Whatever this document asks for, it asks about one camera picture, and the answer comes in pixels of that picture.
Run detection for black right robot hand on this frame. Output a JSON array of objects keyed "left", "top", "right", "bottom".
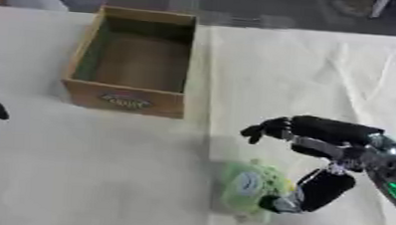
[{"left": 233, "top": 110, "right": 388, "bottom": 221}]

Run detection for tan cardboard box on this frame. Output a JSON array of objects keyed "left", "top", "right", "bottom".
[{"left": 59, "top": 3, "right": 200, "bottom": 120}]

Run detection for green soft toy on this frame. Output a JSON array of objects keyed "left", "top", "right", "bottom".
[{"left": 216, "top": 156, "right": 299, "bottom": 225}]

